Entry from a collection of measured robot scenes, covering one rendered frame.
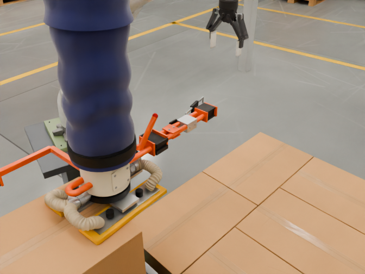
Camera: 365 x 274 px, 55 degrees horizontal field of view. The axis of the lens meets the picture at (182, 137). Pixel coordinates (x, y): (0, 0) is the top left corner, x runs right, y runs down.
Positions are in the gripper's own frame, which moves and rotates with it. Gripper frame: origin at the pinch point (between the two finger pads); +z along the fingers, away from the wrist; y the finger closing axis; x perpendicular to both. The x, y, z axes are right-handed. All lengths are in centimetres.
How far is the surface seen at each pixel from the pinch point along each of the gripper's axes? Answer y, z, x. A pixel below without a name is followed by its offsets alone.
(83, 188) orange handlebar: 5, 26, -76
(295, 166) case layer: 19, 81, 51
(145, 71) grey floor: -251, 136, 157
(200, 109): -5.7, 27.8, -7.9
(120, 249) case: 22, 42, -75
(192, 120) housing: -1.5, 28.1, -17.6
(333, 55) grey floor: -102, 135, 386
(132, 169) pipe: 1, 33, -53
